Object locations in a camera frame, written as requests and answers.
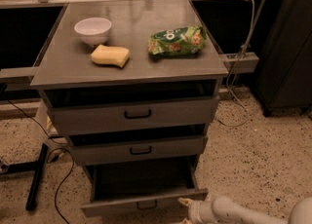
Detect grey bottom drawer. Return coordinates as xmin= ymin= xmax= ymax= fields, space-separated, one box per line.
xmin=81 ymin=157 xmax=208 ymax=217

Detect grey drawer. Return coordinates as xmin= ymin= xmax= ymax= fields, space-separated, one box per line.
xmin=81 ymin=157 xmax=208 ymax=217
xmin=48 ymin=96 xmax=218 ymax=136
xmin=70 ymin=135 xmax=208 ymax=166

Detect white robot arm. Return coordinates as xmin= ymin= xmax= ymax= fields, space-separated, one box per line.
xmin=178 ymin=197 xmax=312 ymax=224

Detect grey middle drawer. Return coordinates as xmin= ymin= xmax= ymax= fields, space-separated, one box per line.
xmin=70 ymin=135 xmax=208 ymax=166

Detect grey drawer cabinet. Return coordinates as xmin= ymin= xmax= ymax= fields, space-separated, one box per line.
xmin=30 ymin=0 xmax=229 ymax=203

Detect grey top drawer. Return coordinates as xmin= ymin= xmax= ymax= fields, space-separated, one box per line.
xmin=48 ymin=96 xmax=218 ymax=136

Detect dark cabinet on right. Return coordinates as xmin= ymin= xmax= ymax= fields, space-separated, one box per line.
xmin=253 ymin=0 xmax=312 ymax=117

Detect black table leg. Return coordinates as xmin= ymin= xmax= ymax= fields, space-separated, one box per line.
xmin=0 ymin=143 xmax=48 ymax=211

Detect green chip bag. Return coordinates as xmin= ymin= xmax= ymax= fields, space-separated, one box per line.
xmin=148 ymin=25 xmax=207 ymax=56

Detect yellow sponge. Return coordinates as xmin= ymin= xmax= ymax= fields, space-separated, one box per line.
xmin=91 ymin=45 xmax=130 ymax=68

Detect white bowl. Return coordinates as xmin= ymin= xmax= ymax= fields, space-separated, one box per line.
xmin=74 ymin=18 xmax=112 ymax=46

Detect black floor cable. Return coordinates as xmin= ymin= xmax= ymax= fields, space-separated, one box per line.
xmin=6 ymin=99 xmax=76 ymax=224

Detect white cable with plug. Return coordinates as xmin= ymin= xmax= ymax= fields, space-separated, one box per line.
xmin=202 ymin=0 xmax=257 ymax=129

